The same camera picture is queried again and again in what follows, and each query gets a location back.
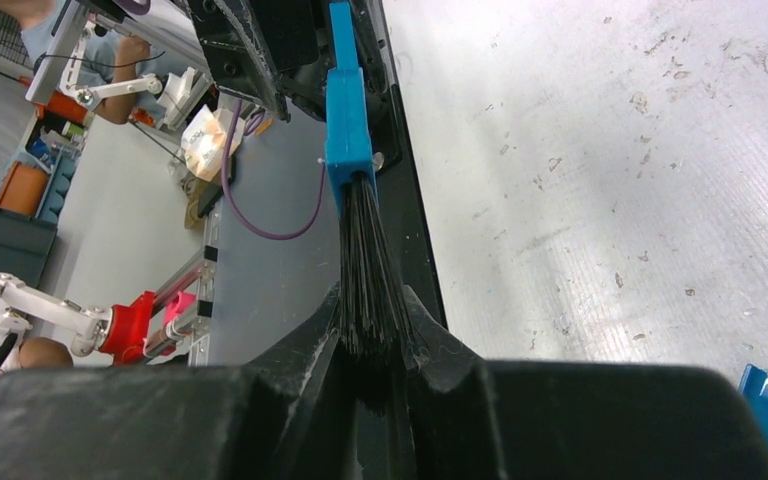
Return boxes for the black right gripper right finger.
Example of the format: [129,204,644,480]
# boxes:
[405,289,768,479]

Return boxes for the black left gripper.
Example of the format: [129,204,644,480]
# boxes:
[185,0,395,123]

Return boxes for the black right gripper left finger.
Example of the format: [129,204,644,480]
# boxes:
[0,291,341,479]

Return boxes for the blue hand brush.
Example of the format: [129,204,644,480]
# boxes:
[325,1,414,365]

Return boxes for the aluminium rail frame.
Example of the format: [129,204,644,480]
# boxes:
[142,206,221,366]

